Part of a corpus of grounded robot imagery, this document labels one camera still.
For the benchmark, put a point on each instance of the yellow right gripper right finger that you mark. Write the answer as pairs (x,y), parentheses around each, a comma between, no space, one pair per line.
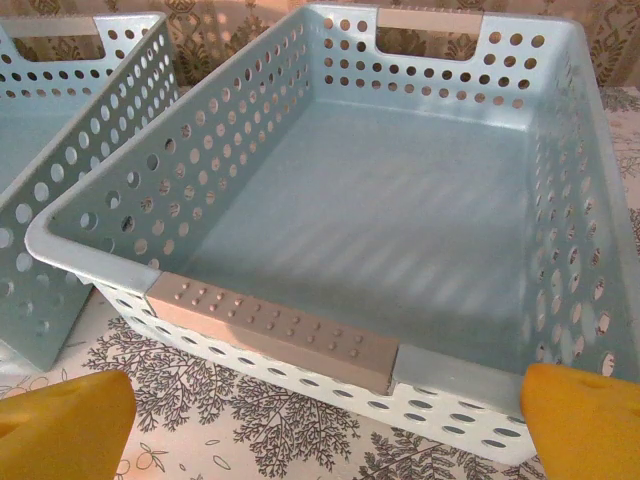
(585,430)

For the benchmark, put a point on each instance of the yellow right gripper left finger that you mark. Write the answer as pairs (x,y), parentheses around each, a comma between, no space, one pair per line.
(60,430)

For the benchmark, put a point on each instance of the light blue perforated basket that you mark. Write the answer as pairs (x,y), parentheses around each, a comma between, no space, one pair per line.
(350,200)
(30,140)

